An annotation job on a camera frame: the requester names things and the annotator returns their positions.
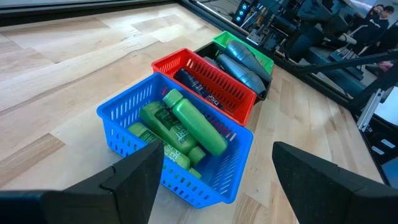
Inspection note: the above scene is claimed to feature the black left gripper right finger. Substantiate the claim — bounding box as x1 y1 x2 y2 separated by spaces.
272 141 398 224

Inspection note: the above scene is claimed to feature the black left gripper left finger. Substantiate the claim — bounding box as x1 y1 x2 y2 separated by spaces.
40 139 165 224

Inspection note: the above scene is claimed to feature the green shampoo bottle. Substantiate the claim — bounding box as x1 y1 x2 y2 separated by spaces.
162 88 229 157
139 101 206 167
127 121 202 180

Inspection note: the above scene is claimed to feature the dark blue toiletry tube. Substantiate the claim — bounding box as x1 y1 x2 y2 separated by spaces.
173 67 206 94
195 86 225 110

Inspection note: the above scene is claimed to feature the gray toiletry tube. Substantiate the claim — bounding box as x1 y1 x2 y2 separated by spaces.
216 53 267 98

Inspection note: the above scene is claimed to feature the blue-gray toiletry tube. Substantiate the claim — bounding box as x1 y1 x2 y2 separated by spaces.
225 39 274 83

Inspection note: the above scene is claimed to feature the blue plastic basket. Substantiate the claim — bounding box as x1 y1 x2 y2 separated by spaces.
96 72 254 209

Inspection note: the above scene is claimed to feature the black diagonal strut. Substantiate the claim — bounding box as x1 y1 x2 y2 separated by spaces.
297 49 398 75

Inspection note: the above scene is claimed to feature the red plastic basket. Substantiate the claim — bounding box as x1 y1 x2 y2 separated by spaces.
151 47 257 127

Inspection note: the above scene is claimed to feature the black plastic basket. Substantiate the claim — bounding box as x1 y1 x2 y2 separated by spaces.
194 41 271 104

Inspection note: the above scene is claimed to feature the person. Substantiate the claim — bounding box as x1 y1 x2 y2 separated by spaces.
354 3 386 46
377 5 398 43

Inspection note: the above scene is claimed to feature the green plastic basket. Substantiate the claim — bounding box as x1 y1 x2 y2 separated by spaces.
212 30 275 75

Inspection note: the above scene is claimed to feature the computer tower with blue lights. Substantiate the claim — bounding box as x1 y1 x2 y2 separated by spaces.
231 0 250 26

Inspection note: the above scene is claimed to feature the aluminium profile post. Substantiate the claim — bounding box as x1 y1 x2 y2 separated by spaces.
356 88 384 132

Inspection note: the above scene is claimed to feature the black table edge rail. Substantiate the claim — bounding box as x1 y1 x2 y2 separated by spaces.
0 0 187 28

